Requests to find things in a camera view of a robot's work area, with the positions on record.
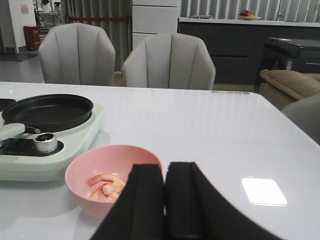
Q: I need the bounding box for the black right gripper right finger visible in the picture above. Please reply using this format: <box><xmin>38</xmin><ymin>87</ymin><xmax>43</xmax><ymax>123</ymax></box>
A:
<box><xmin>165</xmin><ymin>162</ymin><xmax>278</xmax><ymax>240</ymax></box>

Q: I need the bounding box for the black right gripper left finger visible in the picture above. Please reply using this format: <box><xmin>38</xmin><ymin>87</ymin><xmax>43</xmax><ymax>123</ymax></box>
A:
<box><xmin>91</xmin><ymin>164</ymin><xmax>164</xmax><ymax>240</ymax></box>

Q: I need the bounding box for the pink bowl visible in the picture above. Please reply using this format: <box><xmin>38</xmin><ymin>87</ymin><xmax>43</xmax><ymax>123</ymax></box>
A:
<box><xmin>65</xmin><ymin>144</ymin><xmax>163</xmax><ymax>219</ymax></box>

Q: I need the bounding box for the green breakfast maker base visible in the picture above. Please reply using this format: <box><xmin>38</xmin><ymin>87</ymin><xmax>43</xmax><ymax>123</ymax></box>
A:
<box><xmin>0</xmin><ymin>103</ymin><xmax>104</xmax><ymax>182</ymax></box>

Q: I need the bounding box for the right silver control knob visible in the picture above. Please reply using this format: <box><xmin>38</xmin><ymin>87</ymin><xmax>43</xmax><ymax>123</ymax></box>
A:
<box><xmin>33</xmin><ymin>132</ymin><xmax>58</xmax><ymax>154</ymax></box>

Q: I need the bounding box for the black round frying pan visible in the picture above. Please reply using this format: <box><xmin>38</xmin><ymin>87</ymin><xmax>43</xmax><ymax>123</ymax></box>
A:
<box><xmin>1</xmin><ymin>93</ymin><xmax>94</xmax><ymax>134</ymax></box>

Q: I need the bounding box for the right beige chair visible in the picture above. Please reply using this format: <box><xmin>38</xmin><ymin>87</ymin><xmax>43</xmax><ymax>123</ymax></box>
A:
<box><xmin>122</xmin><ymin>33</ymin><xmax>216</xmax><ymax>91</ymax></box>

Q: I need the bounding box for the beige chair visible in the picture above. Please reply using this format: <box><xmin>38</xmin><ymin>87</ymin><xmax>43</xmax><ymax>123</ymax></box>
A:
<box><xmin>122</xmin><ymin>33</ymin><xmax>216</xmax><ymax>91</ymax></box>
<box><xmin>38</xmin><ymin>23</ymin><xmax>116</xmax><ymax>86</ymax></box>

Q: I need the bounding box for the dark sideboard counter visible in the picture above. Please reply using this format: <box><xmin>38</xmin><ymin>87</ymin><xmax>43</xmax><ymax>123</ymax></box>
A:
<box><xmin>178</xmin><ymin>17</ymin><xmax>320</xmax><ymax>86</ymax></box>

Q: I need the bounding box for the left beige chair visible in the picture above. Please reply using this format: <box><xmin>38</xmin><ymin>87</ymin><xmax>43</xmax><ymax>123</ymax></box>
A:
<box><xmin>38</xmin><ymin>23</ymin><xmax>116</xmax><ymax>86</ymax></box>

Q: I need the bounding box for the black appliance box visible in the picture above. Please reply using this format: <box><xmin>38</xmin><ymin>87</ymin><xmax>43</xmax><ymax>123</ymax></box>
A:
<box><xmin>254</xmin><ymin>37</ymin><xmax>320</xmax><ymax>93</ymax></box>

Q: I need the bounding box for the white cabinet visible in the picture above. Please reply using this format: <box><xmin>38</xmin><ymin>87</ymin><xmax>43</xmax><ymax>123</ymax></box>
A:
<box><xmin>132</xmin><ymin>0</ymin><xmax>180</xmax><ymax>48</ymax></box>

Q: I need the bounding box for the red barrier belt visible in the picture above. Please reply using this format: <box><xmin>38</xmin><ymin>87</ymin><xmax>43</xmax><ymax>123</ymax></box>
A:
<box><xmin>67</xmin><ymin>17</ymin><xmax>129</xmax><ymax>22</ymax></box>

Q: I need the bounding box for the fruit plate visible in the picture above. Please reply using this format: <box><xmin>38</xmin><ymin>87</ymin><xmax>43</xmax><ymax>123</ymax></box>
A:
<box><xmin>237</xmin><ymin>10</ymin><xmax>261</xmax><ymax>21</ymax></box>

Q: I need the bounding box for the red trash bin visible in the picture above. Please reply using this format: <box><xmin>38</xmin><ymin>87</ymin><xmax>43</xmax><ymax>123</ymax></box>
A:
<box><xmin>23</xmin><ymin>25</ymin><xmax>41</xmax><ymax>51</ymax></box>

